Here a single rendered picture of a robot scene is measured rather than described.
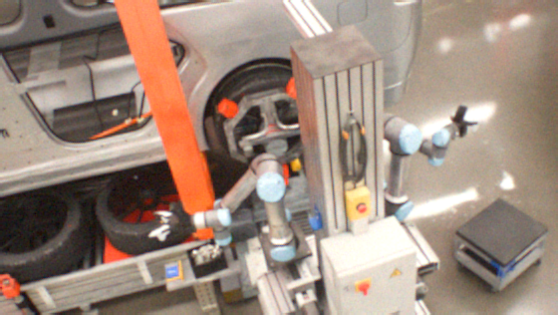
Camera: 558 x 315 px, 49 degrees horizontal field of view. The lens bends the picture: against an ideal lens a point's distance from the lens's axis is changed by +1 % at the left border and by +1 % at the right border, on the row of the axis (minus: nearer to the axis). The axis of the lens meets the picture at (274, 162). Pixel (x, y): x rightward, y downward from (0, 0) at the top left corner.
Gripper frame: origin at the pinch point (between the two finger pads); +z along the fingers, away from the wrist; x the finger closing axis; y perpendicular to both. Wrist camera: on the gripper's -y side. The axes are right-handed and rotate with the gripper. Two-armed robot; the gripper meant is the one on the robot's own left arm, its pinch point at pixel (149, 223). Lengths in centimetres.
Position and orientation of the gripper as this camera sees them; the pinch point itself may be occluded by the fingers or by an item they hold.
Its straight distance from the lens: 276.9
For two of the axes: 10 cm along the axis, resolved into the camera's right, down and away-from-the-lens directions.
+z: -9.9, 1.4, 0.4
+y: 1.4, 8.1, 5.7
